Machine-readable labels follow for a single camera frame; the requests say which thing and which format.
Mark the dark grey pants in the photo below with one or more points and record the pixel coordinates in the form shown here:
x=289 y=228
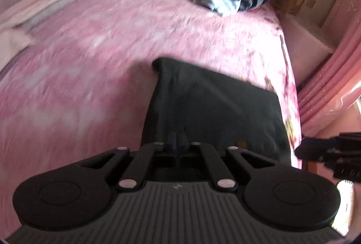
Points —
x=211 y=108

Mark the pink bin with white lid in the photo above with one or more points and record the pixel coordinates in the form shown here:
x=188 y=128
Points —
x=307 y=43

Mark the wall socket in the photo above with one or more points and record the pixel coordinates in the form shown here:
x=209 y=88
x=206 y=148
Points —
x=310 y=2

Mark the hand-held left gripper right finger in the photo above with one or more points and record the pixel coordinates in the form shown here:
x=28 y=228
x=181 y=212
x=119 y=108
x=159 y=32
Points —
x=182 y=145

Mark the pink curtain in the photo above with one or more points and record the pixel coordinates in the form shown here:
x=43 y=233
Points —
x=338 y=63

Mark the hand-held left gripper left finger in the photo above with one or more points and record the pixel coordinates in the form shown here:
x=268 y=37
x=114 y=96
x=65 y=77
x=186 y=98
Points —
x=171 y=145

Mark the bed with pink floral sheet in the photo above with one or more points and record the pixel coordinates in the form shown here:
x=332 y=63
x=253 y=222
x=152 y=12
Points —
x=98 y=63

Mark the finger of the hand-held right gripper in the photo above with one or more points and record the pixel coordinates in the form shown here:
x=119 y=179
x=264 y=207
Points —
x=316 y=149

